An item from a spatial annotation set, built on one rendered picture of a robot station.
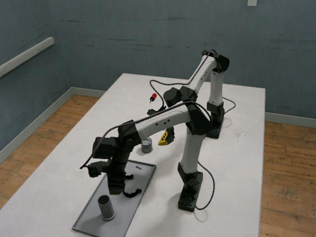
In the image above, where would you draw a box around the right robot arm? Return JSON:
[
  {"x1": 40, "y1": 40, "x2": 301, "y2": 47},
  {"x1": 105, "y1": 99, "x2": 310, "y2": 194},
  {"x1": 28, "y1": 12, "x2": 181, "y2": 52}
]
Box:
[{"x1": 163, "y1": 50, "x2": 230, "y2": 134}]

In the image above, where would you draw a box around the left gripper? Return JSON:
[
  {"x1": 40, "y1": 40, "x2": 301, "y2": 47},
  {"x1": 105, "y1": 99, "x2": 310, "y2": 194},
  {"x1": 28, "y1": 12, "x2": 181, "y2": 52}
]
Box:
[{"x1": 106, "y1": 157, "x2": 127, "y2": 195}]

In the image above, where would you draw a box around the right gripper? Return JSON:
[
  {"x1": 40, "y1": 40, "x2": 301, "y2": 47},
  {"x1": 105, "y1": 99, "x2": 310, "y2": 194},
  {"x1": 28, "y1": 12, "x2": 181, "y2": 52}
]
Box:
[{"x1": 158, "y1": 126, "x2": 175, "y2": 146}]

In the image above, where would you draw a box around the red-handled screwdriver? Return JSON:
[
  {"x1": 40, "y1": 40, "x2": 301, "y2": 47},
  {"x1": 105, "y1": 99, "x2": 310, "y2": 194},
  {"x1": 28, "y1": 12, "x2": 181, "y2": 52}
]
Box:
[{"x1": 150, "y1": 93, "x2": 157, "y2": 102}]

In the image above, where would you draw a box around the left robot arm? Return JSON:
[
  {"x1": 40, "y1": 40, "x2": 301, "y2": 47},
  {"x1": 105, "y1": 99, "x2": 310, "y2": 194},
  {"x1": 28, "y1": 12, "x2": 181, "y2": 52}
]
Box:
[{"x1": 88, "y1": 95, "x2": 212, "y2": 209}]

